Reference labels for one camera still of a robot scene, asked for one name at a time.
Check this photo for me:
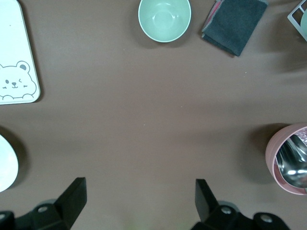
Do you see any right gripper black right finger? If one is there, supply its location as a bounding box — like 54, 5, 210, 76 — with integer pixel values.
191, 179, 255, 230

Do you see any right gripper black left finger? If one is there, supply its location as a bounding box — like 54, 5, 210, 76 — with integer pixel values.
14, 177, 87, 230

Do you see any white round plate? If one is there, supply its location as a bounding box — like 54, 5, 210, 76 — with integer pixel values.
0, 134, 19, 193

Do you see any pink utensil cup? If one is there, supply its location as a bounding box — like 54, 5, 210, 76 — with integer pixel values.
265, 123, 307, 196

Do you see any stainless steel spoon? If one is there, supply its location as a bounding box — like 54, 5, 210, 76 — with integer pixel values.
280, 163, 307, 189

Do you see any cream bear print tray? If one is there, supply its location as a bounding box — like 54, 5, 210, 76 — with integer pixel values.
0, 0, 41, 105

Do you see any dark grey folded cloth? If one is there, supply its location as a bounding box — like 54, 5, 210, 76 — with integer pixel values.
201, 0, 268, 57

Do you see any pale green bowl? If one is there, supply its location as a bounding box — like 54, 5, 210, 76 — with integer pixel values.
138, 0, 192, 43

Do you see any pale green cup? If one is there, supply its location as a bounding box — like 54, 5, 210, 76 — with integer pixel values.
299, 11, 307, 37

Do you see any white wire cup rack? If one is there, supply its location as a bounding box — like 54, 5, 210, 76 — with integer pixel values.
287, 0, 307, 42

